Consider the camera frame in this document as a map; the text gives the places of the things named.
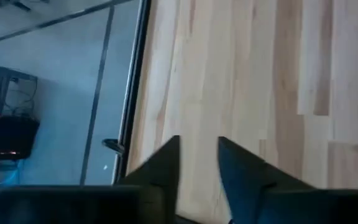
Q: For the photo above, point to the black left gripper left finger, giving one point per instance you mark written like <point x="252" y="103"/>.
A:
<point x="163" y="174"/>

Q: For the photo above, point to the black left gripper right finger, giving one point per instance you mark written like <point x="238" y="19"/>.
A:
<point x="247" y="180"/>

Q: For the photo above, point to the black table foot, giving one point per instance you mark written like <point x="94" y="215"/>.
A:
<point x="113" y="145"/>

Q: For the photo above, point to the black electronics box with lights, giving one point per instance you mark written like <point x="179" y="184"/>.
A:
<point x="8" y="137"/>

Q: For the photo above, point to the black table frame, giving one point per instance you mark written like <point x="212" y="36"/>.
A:
<point x="132" y="93"/>

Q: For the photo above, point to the dark metal rack frame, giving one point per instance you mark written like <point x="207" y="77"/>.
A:
<point x="2" y="81"/>

